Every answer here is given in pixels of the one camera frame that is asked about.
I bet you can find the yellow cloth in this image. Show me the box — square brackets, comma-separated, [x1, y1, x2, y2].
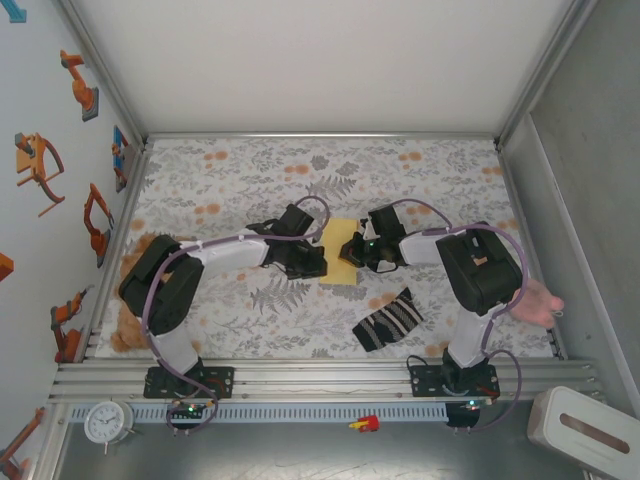
[319, 217, 361, 288]

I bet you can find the black white striped sock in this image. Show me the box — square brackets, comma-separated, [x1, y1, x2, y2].
[351, 287, 425, 354]

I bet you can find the floral patterned tablecloth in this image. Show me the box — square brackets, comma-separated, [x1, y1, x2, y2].
[94, 137, 561, 360]

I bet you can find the thin aluminium crossbar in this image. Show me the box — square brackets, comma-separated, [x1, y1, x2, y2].
[146, 131, 500, 142]

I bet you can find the pink plush toy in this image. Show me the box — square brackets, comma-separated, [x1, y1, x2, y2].
[509, 277, 566, 330]

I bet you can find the brown teddy bear plush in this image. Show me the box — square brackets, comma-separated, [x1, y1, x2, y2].
[109, 234, 176, 351]

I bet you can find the white tissue box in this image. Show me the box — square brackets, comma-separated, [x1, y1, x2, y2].
[526, 386, 640, 471]

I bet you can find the white alarm clock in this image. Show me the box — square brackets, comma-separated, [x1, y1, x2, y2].
[83, 401, 135, 456]

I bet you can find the wide aluminium extrusion rail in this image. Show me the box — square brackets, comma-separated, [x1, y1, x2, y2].
[47, 357, 609, 404]

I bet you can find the thin black cable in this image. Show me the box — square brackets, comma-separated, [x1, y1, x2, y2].
[407, 352, 446, 374]

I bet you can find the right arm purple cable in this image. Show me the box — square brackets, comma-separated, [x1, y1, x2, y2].
[387, 198, 530, 432]

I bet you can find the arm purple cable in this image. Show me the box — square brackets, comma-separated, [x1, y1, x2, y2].
[387, 198, 530, 432]
[141, 195, 332, 436]

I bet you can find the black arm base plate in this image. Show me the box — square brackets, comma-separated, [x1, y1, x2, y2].
[143, 366, 236, 400]
[409, 364, 501, 401]

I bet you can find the aluminium side rail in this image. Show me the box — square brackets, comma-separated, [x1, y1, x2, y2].
[82, 142, 150, 361]
[497, 142, 570, 361]

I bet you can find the slotted grey cable duct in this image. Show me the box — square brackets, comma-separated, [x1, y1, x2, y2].
[67, 403, 449, 422]

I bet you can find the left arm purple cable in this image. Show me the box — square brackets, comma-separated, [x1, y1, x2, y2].
[141, 195, 332, 436]

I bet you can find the blue orange machine wall sticker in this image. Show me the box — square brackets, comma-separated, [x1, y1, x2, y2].
[110, 124, 139, 194]

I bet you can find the aluminium frame post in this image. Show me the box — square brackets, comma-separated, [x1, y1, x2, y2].
[493, 0, 600, 147]
[53, 0, 150, 147]

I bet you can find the orange curved frame wall sticker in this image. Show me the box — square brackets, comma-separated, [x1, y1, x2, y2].
[13, 132, 67, 219]

